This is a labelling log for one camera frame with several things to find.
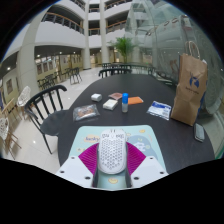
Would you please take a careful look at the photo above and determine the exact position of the black wooden chair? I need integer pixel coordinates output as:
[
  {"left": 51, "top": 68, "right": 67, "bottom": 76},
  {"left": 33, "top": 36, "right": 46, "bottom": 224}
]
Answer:
[{"left": 23, "top": 84, "right": 70, "bottom": 155}]

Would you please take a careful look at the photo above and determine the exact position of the small blue-capped bottle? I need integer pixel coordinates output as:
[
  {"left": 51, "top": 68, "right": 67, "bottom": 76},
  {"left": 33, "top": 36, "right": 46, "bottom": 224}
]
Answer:
[{"left": 121, "top": 92, "right": 130, "bottom": 113}]

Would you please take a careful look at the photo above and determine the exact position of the small white box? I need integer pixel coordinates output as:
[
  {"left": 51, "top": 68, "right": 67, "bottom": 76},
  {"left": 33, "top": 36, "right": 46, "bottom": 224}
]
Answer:
[{"left": 90, "top": 93, "right": 103, "bottom": 103}]

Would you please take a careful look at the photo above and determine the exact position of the white lattice chair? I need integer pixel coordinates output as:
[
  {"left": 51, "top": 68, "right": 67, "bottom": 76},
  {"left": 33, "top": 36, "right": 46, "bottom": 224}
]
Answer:
[{"left": 16, "top": 85, "right": 32, "bottom": 108}]

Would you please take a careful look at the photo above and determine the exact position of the black smartphone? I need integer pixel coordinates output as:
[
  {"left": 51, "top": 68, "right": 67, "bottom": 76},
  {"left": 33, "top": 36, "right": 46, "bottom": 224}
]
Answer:
[{"left": 193, "top": 122, "right": 206, "bottom": 143}]

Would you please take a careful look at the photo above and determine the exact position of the white perforated computer mouse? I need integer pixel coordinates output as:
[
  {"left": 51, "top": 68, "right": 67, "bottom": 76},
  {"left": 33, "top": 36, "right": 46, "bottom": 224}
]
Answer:
[{"left": 97, "top": 128, "right": 128, "bottom": 176}]

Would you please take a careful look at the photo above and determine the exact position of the wooden frame chair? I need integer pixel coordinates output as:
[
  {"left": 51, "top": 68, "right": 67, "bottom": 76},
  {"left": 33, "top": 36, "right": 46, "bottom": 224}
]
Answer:
[{"left": 0, "top": 98, "right": 23, "bottom": 160}]

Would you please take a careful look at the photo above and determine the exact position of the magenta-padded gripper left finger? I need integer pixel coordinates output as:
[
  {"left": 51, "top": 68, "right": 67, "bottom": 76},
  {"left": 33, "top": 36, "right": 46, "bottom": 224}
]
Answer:
[{"left": 54, "top": 143, "right": 100, "bottom": 188}]

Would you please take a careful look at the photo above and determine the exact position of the clear plastic snack bag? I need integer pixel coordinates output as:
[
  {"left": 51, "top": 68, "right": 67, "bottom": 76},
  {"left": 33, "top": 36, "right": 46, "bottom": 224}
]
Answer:
[{"left": 72, "top": 103, "right": 101, "bottom": 122}]

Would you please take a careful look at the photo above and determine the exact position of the brown paper bag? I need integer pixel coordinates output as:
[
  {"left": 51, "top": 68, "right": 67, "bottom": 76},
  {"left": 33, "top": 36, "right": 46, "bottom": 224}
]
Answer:
[{"left": 170, "top": 40, "right": 209, "bottom": 127}]

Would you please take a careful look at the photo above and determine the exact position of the brown snack packet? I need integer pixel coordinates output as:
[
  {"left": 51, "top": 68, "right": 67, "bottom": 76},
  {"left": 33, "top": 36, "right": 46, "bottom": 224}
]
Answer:
[{"left": 108, "top": 92, "right": 124, "bottom": 101}]

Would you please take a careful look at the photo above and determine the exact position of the orange cloth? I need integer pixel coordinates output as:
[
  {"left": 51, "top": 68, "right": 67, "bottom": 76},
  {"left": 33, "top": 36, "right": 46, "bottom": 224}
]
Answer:
[{"left": 127, "top": 96, "right": 145, "bottom": 106}]

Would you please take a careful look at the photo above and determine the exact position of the green potted plant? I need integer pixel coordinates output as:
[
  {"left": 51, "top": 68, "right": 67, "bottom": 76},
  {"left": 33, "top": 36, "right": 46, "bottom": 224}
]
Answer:
[{"left": 108, "top": 35, "right": 138, "bottom": 64}]

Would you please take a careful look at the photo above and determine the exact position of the group of dark chairs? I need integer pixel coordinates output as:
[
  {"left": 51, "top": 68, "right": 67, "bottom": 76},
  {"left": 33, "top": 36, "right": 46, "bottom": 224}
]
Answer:
[{"left": 36, "top": 66, "right": 83, "bottom": 92}]

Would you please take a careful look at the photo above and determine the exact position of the white and blue packet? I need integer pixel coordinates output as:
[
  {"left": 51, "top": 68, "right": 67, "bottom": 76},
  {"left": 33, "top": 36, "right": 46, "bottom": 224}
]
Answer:
[{"left": 146, "top": 100, "right": 173, "bottom": 121}]

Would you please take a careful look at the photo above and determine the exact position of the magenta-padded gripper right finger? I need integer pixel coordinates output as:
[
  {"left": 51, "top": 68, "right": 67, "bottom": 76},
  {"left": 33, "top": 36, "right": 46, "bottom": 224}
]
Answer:
[{"left": 124, "top": 142, "right": 170, "bottom": 188}]

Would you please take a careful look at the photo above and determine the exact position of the light teal printed mouse pad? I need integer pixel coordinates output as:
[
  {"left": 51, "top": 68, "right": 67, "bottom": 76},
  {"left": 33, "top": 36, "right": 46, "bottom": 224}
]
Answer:
[{"left": 67, "top": 124, "right": 167, "bottom": 191}]

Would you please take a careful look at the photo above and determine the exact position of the flat white box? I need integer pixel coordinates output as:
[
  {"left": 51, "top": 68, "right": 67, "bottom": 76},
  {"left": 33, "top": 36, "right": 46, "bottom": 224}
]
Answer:
[{"left": 102, "top": 98, "right": 119, "bottom": 111}]

